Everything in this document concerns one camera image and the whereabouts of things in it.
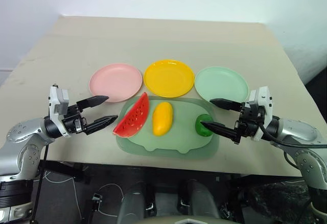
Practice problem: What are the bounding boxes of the white floor cable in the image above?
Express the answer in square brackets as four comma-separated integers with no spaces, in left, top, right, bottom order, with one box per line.
[42,169,75,185]
[97,182,124,202]

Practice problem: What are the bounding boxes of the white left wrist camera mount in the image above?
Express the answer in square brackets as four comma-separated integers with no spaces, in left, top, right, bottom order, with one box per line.
[48,83,72,139]

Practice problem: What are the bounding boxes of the light green plate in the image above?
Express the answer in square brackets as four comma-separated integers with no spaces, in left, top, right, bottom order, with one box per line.
[194,66,250,105]

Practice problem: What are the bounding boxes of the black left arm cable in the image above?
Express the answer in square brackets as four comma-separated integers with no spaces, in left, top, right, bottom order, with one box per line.
[31,142,50,224]

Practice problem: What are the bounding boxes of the grey right robot leg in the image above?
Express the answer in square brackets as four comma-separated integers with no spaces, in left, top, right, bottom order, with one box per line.
[183,179,221,224]

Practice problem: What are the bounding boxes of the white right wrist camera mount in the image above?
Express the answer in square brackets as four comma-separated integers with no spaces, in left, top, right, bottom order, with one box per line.
[248,86,274,142]

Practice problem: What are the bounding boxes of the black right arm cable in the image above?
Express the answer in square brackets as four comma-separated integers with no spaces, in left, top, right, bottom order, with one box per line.
[257,120,327,170]

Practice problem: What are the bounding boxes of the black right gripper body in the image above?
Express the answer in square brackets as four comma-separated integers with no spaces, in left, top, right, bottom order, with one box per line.
[233,101,264,144]

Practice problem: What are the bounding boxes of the green round fruit toy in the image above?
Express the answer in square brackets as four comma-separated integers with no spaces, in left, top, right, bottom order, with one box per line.
[195,114,214,137]

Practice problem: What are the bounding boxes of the black crumpled plastic sheet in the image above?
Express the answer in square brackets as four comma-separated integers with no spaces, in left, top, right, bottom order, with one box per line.
[242,182,316,224]

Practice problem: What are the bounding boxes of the translucent green tray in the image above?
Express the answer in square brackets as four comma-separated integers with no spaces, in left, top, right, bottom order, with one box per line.
[115,95,221,161]

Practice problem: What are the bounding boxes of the yellow plate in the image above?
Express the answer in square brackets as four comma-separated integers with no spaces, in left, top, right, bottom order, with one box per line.
[143,59,195,99]

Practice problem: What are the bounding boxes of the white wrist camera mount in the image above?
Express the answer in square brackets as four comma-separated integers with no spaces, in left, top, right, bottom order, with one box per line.
[248,86,274,142]
[48,83,72,139]

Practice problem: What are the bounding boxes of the black table frame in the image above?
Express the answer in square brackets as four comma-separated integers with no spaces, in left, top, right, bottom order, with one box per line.
[38,160,310,184]

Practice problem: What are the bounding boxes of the red watermelon slice toy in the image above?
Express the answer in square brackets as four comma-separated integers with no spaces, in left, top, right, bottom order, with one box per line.
[112,92,150,139]

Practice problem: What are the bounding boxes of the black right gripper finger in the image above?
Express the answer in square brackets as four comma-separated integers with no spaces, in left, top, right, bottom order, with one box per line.
[209,98,244,112]
[200,121,236,140]

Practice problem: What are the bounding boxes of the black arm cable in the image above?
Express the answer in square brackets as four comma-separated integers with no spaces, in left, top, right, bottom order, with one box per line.
[257,120,327,170]
[31,142,50,224]

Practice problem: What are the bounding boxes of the yellow mango toy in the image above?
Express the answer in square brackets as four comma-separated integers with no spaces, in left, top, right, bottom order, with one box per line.
[152,101,174,136]

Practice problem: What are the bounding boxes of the grey robot torso edge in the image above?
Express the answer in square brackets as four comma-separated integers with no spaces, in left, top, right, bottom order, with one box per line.
[143,213,232,224]

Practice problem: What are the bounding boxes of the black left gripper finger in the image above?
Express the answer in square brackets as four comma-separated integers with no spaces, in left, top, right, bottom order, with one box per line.
[85,115,119,136]
[76,95,110,113]

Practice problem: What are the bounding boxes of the grey robot leg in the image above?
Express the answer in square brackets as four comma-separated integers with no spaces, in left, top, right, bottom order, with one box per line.
[183,179,221,224]
[116,180,154,224]

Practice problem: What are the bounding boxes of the grey left robot leg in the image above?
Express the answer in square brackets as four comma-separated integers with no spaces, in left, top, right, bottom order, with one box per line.
[116,180,154,224]

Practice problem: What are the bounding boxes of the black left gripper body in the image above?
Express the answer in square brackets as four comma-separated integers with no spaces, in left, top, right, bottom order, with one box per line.
[62,103,88,135]

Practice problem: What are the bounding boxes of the pink plate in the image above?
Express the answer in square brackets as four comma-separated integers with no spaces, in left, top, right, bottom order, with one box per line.
[88,64,143,104]

